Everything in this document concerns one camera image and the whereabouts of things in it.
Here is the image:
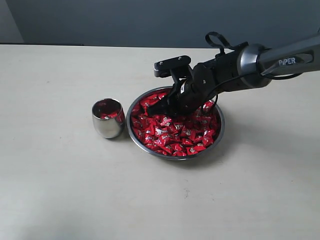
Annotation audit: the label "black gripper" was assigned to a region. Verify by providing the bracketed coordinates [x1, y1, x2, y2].
[146, 74, 216, 117]

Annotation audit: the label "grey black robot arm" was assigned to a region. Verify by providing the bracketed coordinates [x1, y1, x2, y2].
[146, 31, 320, 117]

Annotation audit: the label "pile of red candies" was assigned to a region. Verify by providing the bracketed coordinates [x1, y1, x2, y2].
[130, 89, 219, 157]

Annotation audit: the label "stainless steel bowl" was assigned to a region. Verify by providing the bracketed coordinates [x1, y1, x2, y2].
[125, 85, 226, 161]

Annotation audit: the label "stainless steel cup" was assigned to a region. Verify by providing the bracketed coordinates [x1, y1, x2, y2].
[91, 99, 126, 139]

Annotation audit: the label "red candies in cup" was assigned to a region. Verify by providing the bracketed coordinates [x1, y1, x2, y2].
[92, 98, 122, 119]

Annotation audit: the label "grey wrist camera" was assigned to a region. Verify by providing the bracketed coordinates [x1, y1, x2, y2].
[153, 55, 191, 78]

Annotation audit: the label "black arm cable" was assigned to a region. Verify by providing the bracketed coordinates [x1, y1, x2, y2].
[204, 31, 248, 55]

